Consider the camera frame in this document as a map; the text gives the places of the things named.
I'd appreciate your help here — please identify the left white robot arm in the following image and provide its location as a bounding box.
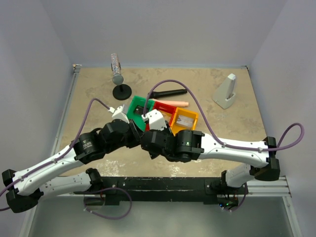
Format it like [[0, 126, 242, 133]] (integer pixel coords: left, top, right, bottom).
[[2, 119, 143, 213]]

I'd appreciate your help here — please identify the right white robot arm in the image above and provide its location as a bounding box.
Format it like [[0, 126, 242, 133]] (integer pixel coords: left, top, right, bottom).
[[141, 129, 280, 194]]

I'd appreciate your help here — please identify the gold card stack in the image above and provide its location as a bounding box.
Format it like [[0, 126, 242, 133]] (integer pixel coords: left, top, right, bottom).
[[161, 112, 172, 122]]

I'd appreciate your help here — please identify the black card stack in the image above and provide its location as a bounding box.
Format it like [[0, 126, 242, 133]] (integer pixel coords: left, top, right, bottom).
[[134, 105, 144, 115]]

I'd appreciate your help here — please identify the silver VIP card stack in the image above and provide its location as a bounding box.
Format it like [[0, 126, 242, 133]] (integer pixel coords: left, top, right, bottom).
[[176, 115, 194, 129]]

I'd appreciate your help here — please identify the red plastic bin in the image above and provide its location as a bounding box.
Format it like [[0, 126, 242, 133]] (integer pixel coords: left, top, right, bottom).
[[145, 102, 176, 133]]

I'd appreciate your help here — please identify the yellow plastic bin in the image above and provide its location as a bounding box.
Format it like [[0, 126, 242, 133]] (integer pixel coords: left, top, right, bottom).
[[170, 107, 198, 135]]

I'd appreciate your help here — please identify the green plastic bin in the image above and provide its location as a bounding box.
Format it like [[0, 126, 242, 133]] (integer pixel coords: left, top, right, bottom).
[[127, 96, 146, 131]]

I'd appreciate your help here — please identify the black round microphone stand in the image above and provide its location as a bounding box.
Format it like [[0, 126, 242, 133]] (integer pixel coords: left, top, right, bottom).
[[113, 84, 132, 101]]

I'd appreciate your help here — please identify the black microphone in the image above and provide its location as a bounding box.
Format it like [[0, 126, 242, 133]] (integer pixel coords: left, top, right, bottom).
[[149, 89, 187, 99]]

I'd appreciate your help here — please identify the glitter microphone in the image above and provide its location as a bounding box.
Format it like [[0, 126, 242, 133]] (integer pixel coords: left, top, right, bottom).
[[111, 53, 123, 85]]

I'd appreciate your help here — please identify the white wedge charging dock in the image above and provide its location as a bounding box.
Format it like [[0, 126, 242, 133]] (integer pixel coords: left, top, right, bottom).
[[212, 74, 237, 110]]

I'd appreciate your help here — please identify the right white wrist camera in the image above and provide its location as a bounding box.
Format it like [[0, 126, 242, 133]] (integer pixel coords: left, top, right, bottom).
[[141, 109, 167, 131]]

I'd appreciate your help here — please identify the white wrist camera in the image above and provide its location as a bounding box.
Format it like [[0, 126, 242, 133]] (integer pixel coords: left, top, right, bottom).
[[141, 109, 167, 131], [108, 104, 129, 123]]

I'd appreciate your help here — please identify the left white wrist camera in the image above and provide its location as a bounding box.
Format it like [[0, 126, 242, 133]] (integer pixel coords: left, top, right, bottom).
[[108, 104, 129, 123]]

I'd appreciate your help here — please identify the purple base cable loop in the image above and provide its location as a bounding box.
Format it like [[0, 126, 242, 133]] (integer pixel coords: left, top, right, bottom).
[[83, 187, 135, 219]]

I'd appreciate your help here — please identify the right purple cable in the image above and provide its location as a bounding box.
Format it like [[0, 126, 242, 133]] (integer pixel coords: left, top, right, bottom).
[[142, 80, 306, 152]]

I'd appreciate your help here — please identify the aluminium frame rail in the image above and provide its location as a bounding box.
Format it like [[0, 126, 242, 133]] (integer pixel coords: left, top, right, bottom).
[[18, 64, 82, 237]]

